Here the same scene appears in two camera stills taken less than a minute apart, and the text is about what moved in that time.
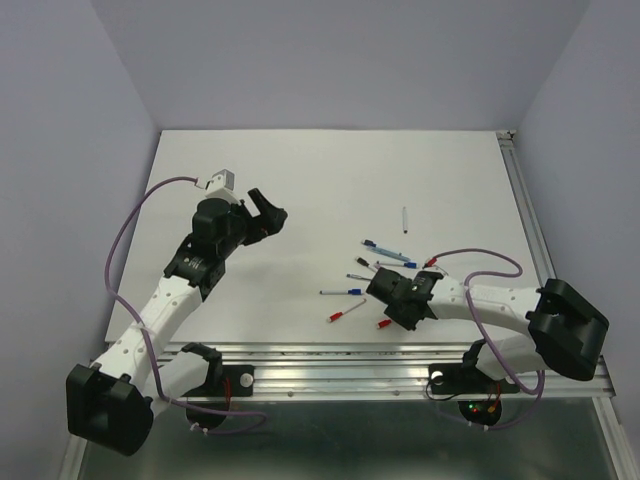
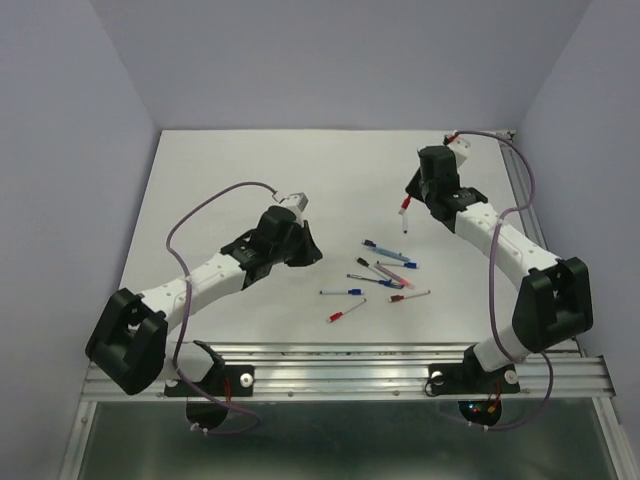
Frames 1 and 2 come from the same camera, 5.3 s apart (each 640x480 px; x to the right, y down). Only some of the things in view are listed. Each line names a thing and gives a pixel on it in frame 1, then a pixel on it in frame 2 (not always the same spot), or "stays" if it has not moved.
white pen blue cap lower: (351, 291) stays
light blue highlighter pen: (392, 254) stays
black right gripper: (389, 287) to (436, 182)
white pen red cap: (384, 323) to (402, 212)
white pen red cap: (337, 315) stays
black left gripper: (269, 222) to (309, 251)
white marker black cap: (363, 262) stays
